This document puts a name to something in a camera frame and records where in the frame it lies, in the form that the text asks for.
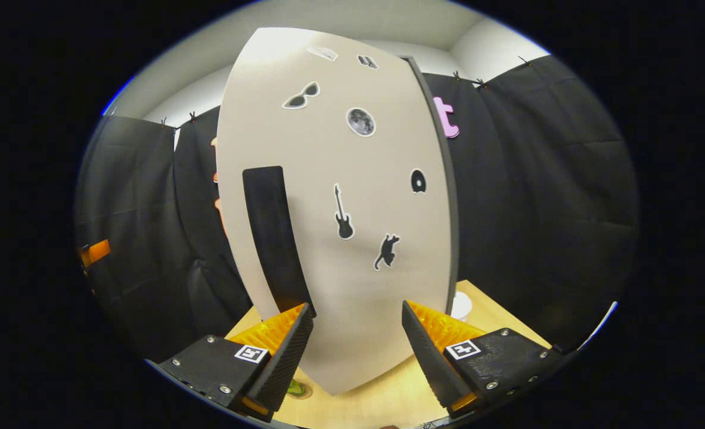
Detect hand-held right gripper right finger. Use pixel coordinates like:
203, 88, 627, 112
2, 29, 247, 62
401, 300, 567, 418

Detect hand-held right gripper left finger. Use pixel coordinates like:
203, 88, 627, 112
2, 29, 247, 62
157, 302, 315, 422

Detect beige cabinet door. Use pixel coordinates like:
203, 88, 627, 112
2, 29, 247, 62
216, 27, 453, 396

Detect black cabinet door handle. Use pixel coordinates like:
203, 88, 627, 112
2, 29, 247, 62
243, 166, 316, 316

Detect white ceramic lidded jar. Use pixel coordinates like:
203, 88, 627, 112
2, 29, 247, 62
451, 291, 473, 322

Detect black backdrop cloth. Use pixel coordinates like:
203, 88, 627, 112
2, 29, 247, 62
73, 55, 640, 361

